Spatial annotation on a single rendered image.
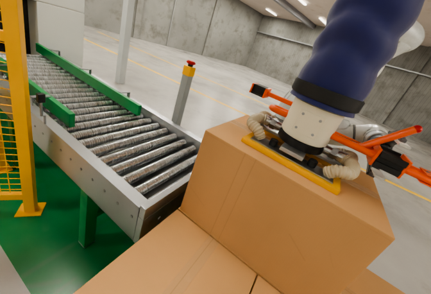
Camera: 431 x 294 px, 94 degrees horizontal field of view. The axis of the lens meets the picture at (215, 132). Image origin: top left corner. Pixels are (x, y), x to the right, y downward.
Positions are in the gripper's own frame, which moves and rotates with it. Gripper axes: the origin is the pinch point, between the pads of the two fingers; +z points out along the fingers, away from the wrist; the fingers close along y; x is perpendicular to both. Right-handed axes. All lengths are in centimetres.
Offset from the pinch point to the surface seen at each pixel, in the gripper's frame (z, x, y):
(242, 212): 20, 31, 34
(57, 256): 46, 102, 107
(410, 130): 1.3, 1.2, -10.6
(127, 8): -159, 342, -16
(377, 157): 4.2, 4.5, -0.2
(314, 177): 14.1, 17.1, 11.2
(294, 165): 13.8, 23.8, 11.0
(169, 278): 43, 39, 53
